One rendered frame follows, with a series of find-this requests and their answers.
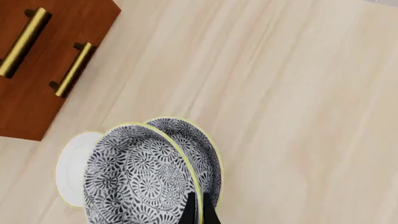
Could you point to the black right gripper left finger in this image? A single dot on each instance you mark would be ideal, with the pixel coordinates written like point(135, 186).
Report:
point(190, 212)

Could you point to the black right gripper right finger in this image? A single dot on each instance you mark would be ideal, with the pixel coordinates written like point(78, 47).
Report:
point(210, 214)

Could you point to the black white patterned bowl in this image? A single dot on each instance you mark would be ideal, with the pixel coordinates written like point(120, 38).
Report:
point(140, 168)

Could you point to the red-brown wooden cabinet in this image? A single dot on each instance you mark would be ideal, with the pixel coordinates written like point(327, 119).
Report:
point(40, 105)

